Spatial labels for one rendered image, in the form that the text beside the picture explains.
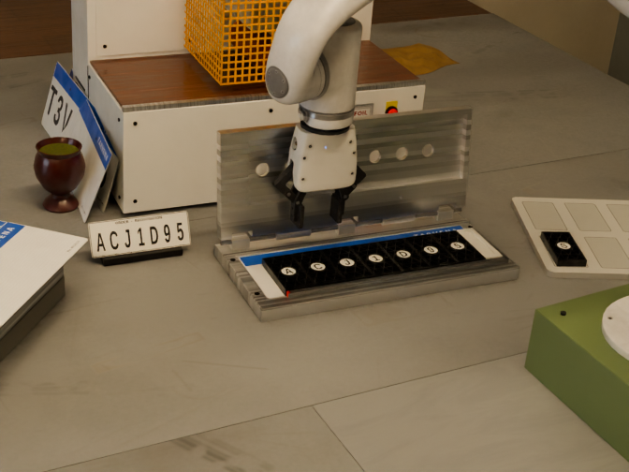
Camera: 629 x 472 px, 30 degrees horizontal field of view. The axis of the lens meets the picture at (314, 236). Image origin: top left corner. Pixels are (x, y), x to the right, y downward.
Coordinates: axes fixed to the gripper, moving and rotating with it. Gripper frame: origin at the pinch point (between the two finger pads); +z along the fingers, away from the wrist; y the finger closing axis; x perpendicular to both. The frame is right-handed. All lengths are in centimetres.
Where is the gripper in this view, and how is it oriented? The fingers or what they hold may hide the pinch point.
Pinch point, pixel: (316, 213)
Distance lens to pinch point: 184.8
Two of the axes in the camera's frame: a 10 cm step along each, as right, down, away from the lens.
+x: -4.0, -4.6, 7.9
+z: -0.8, 8.8, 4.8
